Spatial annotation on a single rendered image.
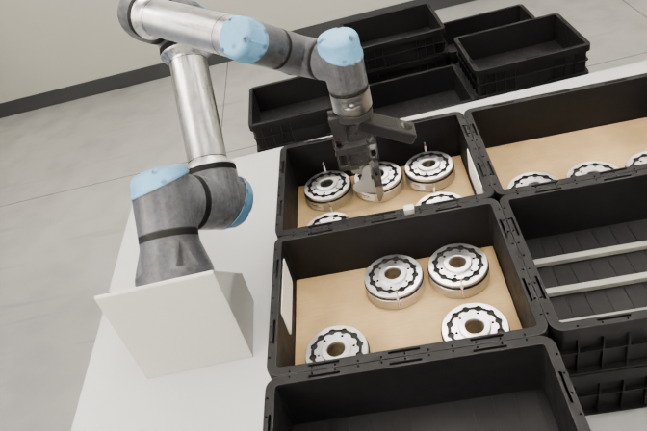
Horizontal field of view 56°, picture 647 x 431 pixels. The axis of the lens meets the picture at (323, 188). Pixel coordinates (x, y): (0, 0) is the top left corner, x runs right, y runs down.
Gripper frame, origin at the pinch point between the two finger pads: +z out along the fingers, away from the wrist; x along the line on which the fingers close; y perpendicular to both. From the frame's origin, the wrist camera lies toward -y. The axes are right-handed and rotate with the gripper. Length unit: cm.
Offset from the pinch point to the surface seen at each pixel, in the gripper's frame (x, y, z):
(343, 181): -3.9, 7.7, -0.8
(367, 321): 32.8, 6.4, 2.1
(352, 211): 3.0, 6.7, 2.1
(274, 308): 35.4, 19.9, -7.8
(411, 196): 2.1, -5.9, 2.1
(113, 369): 23, 61, 15
